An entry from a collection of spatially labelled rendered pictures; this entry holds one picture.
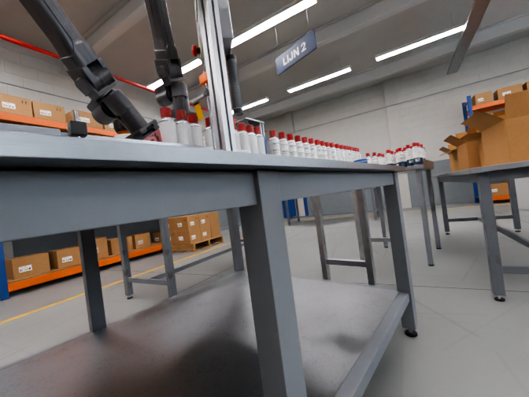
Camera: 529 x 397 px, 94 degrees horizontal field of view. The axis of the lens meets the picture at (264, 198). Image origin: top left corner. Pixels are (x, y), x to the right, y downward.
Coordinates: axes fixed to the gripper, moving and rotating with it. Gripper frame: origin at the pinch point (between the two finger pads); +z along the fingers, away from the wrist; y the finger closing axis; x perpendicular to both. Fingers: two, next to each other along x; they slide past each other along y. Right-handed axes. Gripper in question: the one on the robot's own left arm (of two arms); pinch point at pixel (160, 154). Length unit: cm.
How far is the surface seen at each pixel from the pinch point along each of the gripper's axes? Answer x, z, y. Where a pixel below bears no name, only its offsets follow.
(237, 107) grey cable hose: -29.4, 2.4, -11.0
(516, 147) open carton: -118, 99, -94
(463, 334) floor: -26, 137, -65
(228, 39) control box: -36.6, -16.3, -16.1
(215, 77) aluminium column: -22.1, -9.5, -15.7
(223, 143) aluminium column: -9.7, 6.4, -15.8
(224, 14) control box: -40.5, -22.8, -16.4
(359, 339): 8, 83, -38
